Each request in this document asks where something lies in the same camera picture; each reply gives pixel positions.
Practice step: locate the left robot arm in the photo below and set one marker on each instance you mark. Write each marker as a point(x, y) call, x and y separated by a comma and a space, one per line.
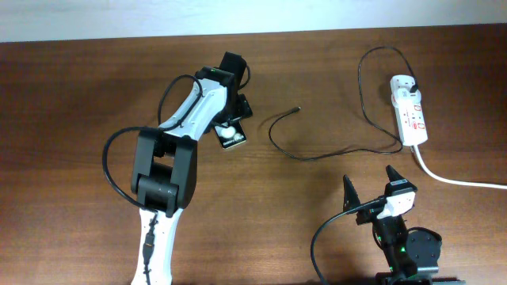
point(165, 168)

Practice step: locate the white power strip red switches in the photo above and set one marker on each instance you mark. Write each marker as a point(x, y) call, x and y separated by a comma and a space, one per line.
point(408, 110)

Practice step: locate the black smartphone with white circles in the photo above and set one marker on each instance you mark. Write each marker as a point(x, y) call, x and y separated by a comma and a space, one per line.
point(230, 137)

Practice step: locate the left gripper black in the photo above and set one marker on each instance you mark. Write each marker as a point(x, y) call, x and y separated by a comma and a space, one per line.
point(240, 109)

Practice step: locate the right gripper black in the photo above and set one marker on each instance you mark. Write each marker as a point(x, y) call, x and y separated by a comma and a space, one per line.
point(351, 198)

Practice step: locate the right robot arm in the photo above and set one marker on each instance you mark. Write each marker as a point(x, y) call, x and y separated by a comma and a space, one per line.
point(411, 253)

